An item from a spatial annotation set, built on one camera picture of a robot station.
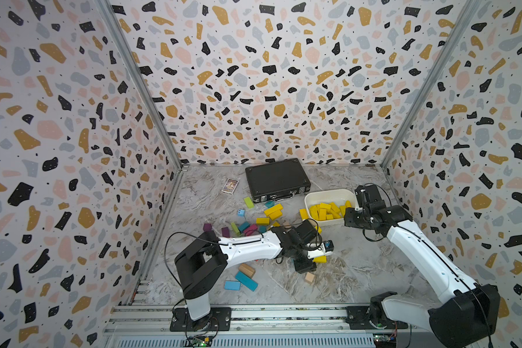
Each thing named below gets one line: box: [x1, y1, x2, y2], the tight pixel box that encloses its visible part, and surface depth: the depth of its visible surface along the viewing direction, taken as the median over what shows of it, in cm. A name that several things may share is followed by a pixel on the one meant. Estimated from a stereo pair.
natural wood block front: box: [238, 263, 256, 278], surface depth 84 cm
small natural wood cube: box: [304, 271, 316, 285], surface depth 83 cm
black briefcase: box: [245, 158, 312, 203], surface depth 109 cm
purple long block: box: [221, 226, 231, 238], surface depth 98 cm
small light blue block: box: [224, 280, 242, 291], surface depth 83 cm
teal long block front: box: [234, 270, 259, 293], surface depth 84 cm
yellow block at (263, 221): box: [255, 217, 271, 226], surface depth 100 cm
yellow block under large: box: [268, 209, 283, 221], surface depth 103 cm
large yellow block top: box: [263, 203, 283, 217], surface depth 105 cm
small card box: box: [221, 177, 240, 196], surface depth 112 cm
